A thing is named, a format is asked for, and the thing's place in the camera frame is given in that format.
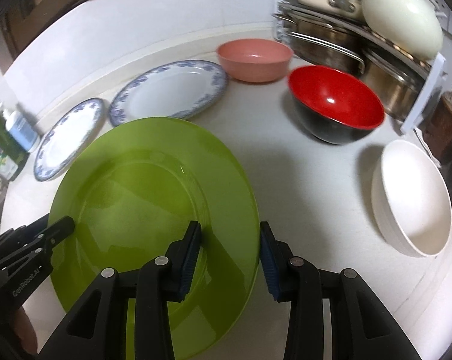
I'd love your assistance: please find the white dish rack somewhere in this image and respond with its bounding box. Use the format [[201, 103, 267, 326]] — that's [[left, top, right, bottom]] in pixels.
[[273, 0, 444, 132]]

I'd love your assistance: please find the left hand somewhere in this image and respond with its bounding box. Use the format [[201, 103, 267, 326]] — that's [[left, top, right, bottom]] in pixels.
[[8, 306, 38, 356]]

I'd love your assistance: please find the large blue floral plate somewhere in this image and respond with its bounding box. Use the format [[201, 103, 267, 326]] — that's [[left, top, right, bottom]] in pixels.
[[108, 59, 228, 127]]

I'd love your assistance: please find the pink bowl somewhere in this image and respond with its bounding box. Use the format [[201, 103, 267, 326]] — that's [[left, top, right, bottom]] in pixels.
[[216, 38, 293, 84]]

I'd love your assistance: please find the small blue floral plate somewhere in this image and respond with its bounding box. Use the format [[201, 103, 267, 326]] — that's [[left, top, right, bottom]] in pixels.
[[34, 97, 105, 182]]

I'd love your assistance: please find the green plastic plate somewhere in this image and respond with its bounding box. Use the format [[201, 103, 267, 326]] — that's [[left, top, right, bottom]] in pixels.
[[49, 117, 259, 359]]

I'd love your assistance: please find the white ceramic pot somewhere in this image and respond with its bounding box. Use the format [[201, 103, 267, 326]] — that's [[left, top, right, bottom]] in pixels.
[[362, 0, 443, 60]]

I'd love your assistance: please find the green dish soap bottle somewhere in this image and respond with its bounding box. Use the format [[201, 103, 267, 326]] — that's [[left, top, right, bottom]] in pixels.
[[0, 116, 29, 181]]

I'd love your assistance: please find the red and black bowl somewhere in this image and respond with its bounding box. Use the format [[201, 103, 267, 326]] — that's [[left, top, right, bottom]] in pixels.
[[288, 65, 386, 146]]

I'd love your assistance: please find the white bowl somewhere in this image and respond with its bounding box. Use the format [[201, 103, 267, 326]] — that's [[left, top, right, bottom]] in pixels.
[[371, 139, 452, 258]]

